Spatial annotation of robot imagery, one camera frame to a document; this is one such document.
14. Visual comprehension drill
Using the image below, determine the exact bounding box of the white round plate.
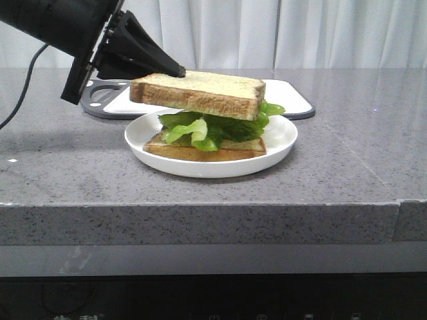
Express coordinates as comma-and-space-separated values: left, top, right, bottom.
124, 108, 298, 179

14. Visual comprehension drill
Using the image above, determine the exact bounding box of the green lettuce leaf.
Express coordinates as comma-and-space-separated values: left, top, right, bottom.
158, 101, 286, 151

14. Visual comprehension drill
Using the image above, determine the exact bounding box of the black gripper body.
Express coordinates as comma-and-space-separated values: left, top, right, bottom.
61, 1, 123, 105

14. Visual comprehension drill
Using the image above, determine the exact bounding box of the white grey cutting board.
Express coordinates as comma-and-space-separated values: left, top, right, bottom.
79, 79, 316, 120

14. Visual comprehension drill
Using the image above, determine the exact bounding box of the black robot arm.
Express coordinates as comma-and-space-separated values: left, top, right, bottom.
1, 0, 185, 104

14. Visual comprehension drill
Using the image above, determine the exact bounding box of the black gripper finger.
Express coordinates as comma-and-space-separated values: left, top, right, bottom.
106, 11, 186, 77
97, 53, 177, 80

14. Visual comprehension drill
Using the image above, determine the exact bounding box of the white curtain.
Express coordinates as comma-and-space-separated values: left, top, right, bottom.
0, 0, 427, 70

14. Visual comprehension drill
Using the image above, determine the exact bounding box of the toasted bread slice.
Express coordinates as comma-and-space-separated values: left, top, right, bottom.
129, 71, 266, 121
143, 131, 267, 162

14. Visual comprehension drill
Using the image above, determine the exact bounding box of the black cable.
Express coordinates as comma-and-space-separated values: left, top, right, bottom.
0, 43, 50, 131

